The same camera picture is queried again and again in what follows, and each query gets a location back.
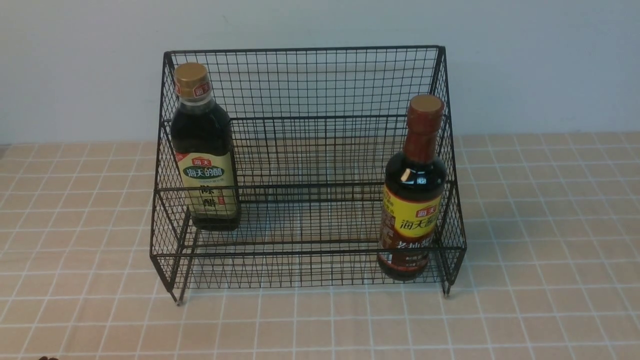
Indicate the dark soy sauce bottle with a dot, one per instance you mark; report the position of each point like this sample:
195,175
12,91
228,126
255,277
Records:
414,182

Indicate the vinegar bottle gold cap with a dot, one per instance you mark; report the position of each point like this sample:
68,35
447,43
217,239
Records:
202,137

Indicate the black wire mesh rack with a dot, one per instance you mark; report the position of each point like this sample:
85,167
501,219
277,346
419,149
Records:
312,129

